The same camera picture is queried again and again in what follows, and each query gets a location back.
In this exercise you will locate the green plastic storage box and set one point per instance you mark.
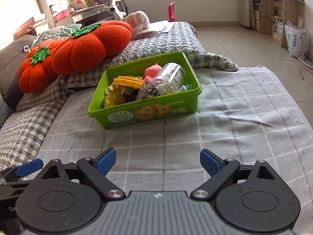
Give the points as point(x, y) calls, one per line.
point(135, 112)

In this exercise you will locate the yellow orange toy flower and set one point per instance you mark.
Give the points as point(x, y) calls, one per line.
point(126, 83)

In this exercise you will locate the green starfish toy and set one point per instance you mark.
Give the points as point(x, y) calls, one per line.
point(184, 88)

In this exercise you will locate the wooden bookshelf with books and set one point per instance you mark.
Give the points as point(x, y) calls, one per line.
point(61, 2)

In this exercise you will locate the grey curtain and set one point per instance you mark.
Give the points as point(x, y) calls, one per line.
point(247, 17)

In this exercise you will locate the clear cotton swab jar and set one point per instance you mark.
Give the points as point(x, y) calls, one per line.
point(170, 79)

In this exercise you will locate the white paper bag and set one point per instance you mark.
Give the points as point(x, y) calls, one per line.
point(297, 40)

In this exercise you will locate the wooden desk shelf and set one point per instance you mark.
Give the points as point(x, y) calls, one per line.
point(271, 16)

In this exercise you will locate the brown sofa cushion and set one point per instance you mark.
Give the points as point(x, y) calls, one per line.
point(12, 57)

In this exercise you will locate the green patterned pillow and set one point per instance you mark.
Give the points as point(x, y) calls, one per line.
point(61, 32)

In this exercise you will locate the tan rubber hand toy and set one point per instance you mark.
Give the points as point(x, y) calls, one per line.
point(113, 96)

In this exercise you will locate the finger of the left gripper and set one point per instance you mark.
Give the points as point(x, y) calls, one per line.
point(13, 177)
point(29, 168)

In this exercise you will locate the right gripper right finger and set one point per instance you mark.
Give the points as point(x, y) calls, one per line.
point(221, 172)

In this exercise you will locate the papers on bed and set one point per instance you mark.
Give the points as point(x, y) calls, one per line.
point(156, 28)

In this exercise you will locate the grey checked quilted blanket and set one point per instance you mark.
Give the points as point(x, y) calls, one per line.
point(26, 118)

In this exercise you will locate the pink pig toy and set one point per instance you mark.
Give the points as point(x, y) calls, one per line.
point(151, 72)

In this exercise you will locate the red plastic stool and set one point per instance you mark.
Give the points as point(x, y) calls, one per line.
point(171, 14)

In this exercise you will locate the white plush rabbit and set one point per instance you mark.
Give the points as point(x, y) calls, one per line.
point(138, 21)

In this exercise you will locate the large orange pumpkin cushion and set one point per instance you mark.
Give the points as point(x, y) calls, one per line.
point(87, 48)

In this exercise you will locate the small orange pumpkin cushion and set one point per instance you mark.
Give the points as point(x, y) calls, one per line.
point(36, 72)

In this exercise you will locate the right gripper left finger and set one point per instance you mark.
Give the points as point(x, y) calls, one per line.
point(93, 174)

